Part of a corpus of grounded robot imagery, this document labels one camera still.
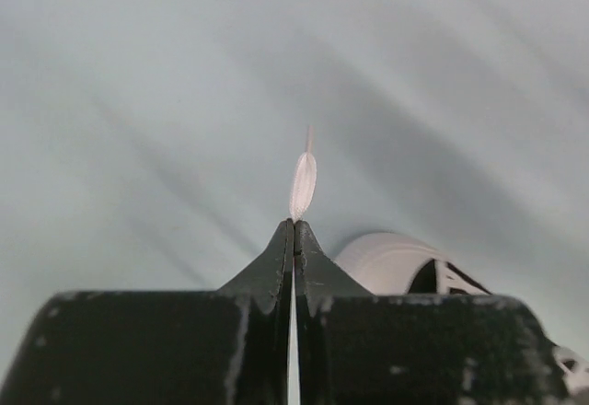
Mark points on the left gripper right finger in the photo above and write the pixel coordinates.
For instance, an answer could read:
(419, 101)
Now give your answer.
(358, 348)

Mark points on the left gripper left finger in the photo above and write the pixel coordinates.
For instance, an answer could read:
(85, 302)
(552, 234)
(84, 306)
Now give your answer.
(226, 346)

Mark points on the black white sneaker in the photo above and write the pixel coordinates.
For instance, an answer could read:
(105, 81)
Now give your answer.
(393, 264)

